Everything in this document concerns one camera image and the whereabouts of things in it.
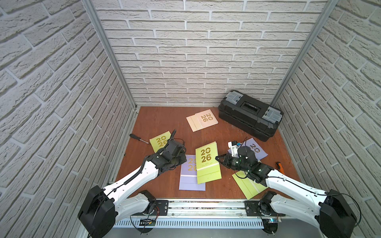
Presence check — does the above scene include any green 2026 desk calendar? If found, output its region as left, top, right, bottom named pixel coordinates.
left=195, top=141, right=222, bottom=184

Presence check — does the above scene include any purple 2026 desk calendar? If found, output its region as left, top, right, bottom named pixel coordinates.
left=179, top=155, right=205, bottom=191

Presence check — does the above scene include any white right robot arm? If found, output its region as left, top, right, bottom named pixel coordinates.
left=215, top=154, right=361, bottom=238

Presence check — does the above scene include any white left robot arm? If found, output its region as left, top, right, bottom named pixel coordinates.
left=77, top=132, right=186, bottom=238

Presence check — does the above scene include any pink 2026 desk calendar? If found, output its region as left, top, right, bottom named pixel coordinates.
left=186, top=109, right=218, bottom=132

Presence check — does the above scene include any orange utility knife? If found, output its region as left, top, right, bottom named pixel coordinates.
left=276, top=162, right=285, bottom=174

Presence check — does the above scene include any black plastic toolbox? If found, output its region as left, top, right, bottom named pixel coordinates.
left=218, top=90, right=283, bottom=142

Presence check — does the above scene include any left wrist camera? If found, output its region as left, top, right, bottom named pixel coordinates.
left=163, top=139, right=185, bottom=157

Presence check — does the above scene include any black handled screwdriver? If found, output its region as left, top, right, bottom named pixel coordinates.
left=130, top=133, right=149, bottom=144

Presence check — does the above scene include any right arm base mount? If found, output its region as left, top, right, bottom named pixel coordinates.
left=244, top=191, right=285, bottom=235

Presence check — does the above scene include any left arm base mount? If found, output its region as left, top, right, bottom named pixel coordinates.
left=140, top=190, right=169, bottom=227

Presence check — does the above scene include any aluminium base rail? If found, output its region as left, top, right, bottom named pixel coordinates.
left=114, top=198, right=264, bottom=230

